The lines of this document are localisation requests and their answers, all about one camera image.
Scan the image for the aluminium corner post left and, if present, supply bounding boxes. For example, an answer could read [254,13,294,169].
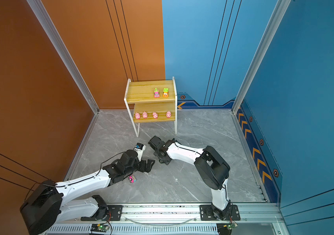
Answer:
[26,0,100,114]

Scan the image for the white frame wooden shelf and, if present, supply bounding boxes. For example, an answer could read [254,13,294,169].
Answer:
[124,78,178,137]

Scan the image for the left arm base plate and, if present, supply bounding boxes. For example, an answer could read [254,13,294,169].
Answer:
[80,205,123,222]

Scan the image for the aluminium corner post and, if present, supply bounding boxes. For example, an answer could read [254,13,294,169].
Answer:
[26,0,100,114]
[231,0,291,115]

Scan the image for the circuit board right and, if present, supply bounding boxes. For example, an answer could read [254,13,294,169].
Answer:
[216,222,238,235]

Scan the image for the aluminium corner post right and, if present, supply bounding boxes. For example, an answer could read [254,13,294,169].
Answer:
[231,0,291,115]

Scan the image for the green toy car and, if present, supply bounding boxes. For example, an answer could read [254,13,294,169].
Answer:
[163,88,169,98]

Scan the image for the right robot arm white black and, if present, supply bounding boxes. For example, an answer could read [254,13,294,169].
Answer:
[148,136,232,220]

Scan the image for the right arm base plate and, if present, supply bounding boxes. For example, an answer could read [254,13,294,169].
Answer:
[199,203,241,221]

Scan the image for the pink purple toy car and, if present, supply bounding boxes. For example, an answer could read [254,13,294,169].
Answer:
[153,88,160,98]

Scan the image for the green circuit board left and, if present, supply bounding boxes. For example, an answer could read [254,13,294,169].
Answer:
[90,223,111,234]

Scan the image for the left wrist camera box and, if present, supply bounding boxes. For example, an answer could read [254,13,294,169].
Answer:
[134,143,146,161]

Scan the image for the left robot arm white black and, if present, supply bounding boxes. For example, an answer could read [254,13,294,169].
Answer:
[20,149,155,235]

